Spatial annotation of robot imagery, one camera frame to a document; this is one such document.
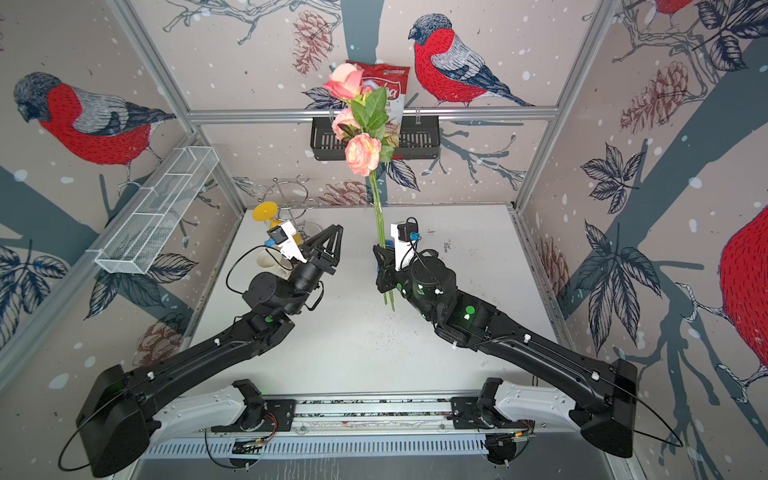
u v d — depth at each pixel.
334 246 0.63
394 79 0.83
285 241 0.57
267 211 0.86
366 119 0.58
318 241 0.64
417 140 0.95
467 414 0.73
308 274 0.60
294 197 1.19
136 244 0.71
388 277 0.57
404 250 0.53
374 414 0.75
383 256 0.58
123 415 0.39
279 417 0.73
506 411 0.61
